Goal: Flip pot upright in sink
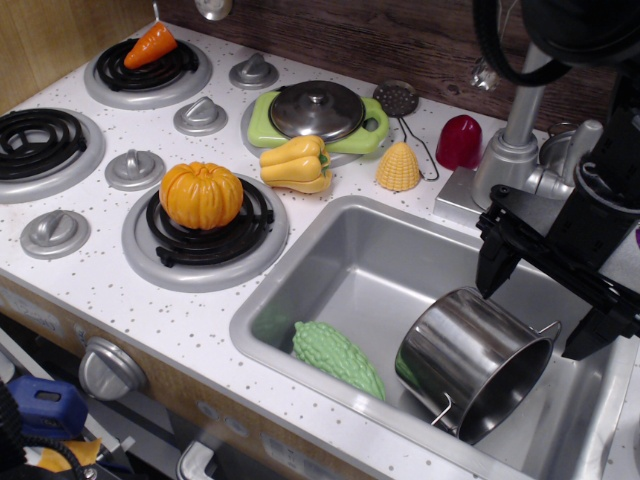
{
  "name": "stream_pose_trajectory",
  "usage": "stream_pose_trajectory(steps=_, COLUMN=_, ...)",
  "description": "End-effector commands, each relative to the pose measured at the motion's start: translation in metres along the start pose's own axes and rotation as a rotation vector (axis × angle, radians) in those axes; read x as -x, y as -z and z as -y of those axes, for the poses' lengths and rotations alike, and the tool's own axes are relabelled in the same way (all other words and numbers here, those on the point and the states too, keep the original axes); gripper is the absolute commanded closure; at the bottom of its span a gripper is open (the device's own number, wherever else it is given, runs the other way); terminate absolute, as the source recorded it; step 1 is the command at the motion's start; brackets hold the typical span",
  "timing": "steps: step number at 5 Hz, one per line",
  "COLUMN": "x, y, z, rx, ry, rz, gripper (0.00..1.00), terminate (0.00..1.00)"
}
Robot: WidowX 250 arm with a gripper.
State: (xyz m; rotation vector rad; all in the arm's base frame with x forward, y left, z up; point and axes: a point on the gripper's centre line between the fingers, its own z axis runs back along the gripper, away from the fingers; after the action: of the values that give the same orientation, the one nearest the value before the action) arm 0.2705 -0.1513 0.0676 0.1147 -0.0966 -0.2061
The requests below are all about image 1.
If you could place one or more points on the stainless steel pot lid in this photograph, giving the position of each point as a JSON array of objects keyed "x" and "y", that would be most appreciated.
[{"x": 321, "y": 108}]

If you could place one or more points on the silver wall knob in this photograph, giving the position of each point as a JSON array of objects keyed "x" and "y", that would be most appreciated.
[{"x": 214, "y": 10}]

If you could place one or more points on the small metal pot behind faucet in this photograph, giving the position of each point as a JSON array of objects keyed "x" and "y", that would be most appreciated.
[{"x": 553, "y": 151}]

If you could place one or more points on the yellow bell pepper toy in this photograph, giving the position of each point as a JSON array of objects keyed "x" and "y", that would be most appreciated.
[{"x": 302, "y": 164}]

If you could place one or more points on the back left stove burner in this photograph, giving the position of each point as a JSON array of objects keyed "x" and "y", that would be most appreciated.
[{"x": 173, "y": 78}]

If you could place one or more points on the grey knob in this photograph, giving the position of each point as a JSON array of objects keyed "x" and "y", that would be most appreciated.
[
  {"x": 55, "y": 234},
  {"x": 135, "y": 170},
  {"x": 254, "y": 73},
  {"x": 200, "y": 118}
]

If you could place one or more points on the silver sink basin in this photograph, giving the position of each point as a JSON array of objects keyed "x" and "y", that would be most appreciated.
[{"x": 370, "y": 271}]

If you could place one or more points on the grey knob top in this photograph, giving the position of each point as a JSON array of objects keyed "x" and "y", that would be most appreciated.
[{"x": 254, "y": 73}]

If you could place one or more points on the orange carrot toy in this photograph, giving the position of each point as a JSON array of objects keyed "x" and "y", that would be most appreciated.
[{"x": 157, "y": 42}]

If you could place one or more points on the silver oven handle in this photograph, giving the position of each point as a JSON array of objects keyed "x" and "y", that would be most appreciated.
[{"x": 196, "y": 462}]

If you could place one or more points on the grey knob left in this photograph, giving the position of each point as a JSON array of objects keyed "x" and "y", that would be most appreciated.
[{"x": 135, "y": 170}]

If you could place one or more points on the front stove burner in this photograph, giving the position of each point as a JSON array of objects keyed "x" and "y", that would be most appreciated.
[{"x": 177, "y": 258}]

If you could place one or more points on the far left stove burner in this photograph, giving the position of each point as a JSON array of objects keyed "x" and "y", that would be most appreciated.
[{"x": 45, "y": 151}]

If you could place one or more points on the grey knob front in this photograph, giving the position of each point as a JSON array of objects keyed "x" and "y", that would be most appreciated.
[{"x": 55, "y": 234}]

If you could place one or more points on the silver oven front knob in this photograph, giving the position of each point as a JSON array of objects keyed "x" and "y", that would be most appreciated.
[{"x": 107, "y": 372}]

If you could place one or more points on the orange pumpkin toy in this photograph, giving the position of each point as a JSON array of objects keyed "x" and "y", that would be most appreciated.
[{"x": 201, "y": 196}]

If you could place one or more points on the stove burner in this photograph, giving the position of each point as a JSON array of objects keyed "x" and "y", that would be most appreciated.
[
  {"x": 177, "y": 258},
  {"x": 173, "y": 78},
  {"x": 45, "y": 151}
]

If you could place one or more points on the hanging metal spoon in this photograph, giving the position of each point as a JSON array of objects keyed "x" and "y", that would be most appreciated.
[{"x": 483, "y": 76}]

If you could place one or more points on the green bitter melon toy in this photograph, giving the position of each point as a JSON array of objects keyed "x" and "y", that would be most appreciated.
[{"x": 323, "y": 347}]

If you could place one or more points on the red pepper toy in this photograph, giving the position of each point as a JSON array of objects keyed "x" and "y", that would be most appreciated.
[{"x": 460, "y": 143}]

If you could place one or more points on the yellow corn toy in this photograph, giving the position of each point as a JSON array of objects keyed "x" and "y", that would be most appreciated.
[{"x": 398, "y": 169}]

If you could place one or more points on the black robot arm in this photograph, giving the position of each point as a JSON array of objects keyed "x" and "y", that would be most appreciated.
[{"x": 576, "y": 33}]

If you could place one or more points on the silver faucet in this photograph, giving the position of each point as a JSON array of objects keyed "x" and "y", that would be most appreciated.
[{"x": 511, "y": 158}]

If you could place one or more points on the small metal strainer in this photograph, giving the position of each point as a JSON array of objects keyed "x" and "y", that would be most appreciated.
[{"x": 398, "y": 100}]

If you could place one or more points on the grey knob middle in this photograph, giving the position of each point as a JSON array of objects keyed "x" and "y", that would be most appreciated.
[{"x": 200, "y": 118}]

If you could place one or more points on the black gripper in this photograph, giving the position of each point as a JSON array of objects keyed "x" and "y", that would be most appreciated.
[{"x": 570, "y": 241}]

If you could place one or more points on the blue clamp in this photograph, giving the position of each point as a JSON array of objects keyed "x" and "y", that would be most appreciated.
[{"x": 48, "y": 408}]

